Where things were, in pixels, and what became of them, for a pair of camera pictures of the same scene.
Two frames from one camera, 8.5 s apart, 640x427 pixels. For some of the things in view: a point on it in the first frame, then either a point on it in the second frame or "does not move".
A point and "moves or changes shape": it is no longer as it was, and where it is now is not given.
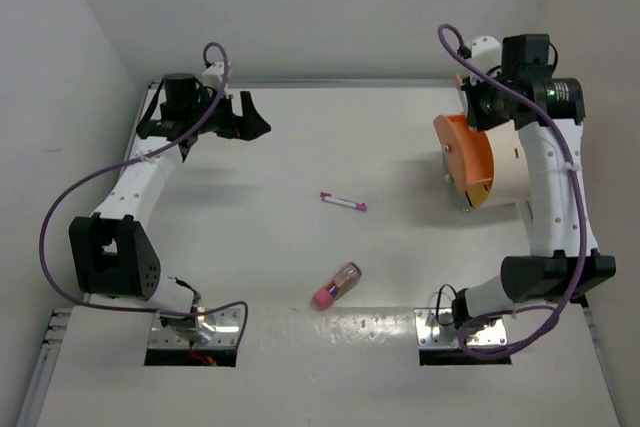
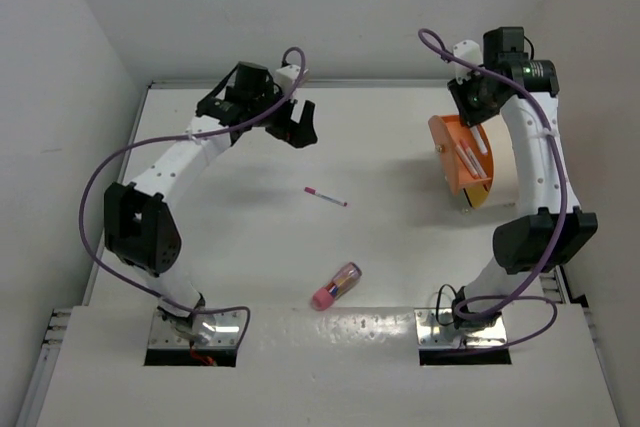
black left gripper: (252, 124) -> (298, 134)
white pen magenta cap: (327, 196) -> (313, 191)
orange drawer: (470, 150) moves or changes shape
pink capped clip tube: (340, 287) does not move
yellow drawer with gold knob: (477, 195) does not move
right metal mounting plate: (435, 328) does not move
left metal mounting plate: (214, 329) does not move
